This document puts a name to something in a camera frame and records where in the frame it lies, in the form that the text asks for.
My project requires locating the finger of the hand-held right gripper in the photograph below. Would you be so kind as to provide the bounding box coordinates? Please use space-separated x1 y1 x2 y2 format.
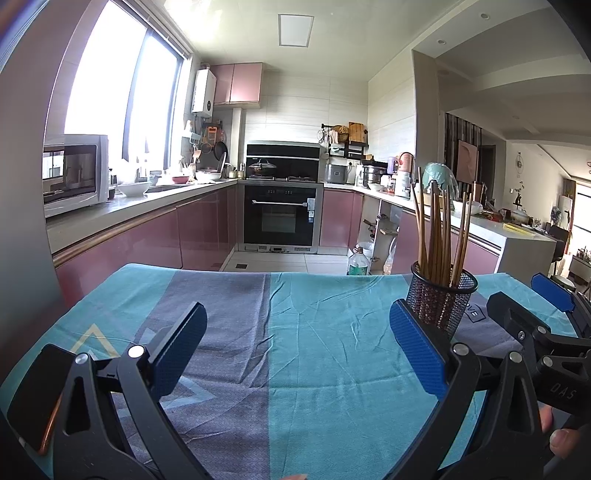
487 292 591 370
531 273 591 340

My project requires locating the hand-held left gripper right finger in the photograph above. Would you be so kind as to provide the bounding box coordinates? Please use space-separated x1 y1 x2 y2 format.
389 299 546 480

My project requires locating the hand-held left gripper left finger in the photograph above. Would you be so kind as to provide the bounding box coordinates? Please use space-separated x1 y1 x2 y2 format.
52 302 208 480

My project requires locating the black mesh holder cup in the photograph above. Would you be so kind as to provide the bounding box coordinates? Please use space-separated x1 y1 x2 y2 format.
405 261 479 337

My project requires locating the bunch of wooden chopsticks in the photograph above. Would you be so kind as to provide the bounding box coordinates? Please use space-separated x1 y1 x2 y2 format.
410 167 474 324

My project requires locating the person's right hand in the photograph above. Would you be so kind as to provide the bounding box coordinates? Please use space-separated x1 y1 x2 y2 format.
539 405 588 460

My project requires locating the blue and grey tablecloth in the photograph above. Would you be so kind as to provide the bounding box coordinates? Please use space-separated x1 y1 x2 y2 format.
0 263 583 480

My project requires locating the clear plastic oil bottle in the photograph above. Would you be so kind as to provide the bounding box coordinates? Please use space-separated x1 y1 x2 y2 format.
347 246 371 277

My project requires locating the pink island base cabinet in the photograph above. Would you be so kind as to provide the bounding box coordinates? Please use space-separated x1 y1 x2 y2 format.
392 210 502 278

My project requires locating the white plastic bag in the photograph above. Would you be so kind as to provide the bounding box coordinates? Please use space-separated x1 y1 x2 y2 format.
452 198 483 217

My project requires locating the long pink base cabinet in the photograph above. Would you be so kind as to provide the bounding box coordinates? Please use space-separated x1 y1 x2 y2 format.
53 185 241 287

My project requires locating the narrow pink base cabinet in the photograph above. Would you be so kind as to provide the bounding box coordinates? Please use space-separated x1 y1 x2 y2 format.
320 189 365 250

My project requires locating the teal round cover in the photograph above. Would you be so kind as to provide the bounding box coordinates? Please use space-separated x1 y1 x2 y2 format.
422 162 459 197

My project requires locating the black built-in oven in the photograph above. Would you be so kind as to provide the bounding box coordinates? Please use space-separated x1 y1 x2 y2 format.
242 182 324 254

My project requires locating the white bowl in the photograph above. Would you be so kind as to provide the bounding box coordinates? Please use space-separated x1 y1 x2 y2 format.
117 181 153 197

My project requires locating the steel cooking pot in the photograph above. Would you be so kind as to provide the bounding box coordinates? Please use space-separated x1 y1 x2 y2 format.
362 165 387 188

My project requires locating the wok with glass lid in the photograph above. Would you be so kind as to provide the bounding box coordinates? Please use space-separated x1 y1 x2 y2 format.
248 158 278 179

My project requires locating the white microwave oven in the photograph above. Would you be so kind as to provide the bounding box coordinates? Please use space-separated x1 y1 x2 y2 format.
43 134 110 219

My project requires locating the black range hood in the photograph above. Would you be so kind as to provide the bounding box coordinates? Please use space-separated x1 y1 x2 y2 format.
246 143 322 182

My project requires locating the white gas water heater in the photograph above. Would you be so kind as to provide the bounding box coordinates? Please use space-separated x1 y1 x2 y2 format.
191 69 217 117

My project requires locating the large kitchen window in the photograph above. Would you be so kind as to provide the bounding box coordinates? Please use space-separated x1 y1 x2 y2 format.
65 0 192 171

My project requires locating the square ceiling light panel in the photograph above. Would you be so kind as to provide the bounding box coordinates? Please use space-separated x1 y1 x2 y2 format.
278 14 315 47

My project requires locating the brown wall picture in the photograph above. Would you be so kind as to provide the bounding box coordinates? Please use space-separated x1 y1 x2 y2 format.
457 137 479 184

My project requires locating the black wall rack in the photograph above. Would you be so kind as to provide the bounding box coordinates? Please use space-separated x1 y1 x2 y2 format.
321 122 370 160

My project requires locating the pink wall cabinet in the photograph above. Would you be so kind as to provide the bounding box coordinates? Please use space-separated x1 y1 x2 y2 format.
210 63 264 108

